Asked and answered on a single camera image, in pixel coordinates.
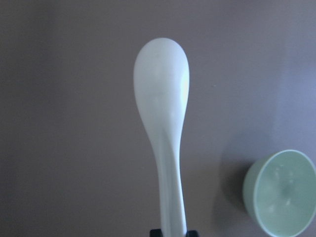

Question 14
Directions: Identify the light green bowl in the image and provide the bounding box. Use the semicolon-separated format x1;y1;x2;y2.
242;150;316;237

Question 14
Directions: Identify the white plastic spoon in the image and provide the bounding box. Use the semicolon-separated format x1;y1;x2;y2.
133;38;190;237

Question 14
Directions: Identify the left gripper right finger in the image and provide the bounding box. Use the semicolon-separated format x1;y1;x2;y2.
186;230;199;237

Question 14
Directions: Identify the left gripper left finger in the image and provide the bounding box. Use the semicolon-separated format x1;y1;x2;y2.
150;229;163;237

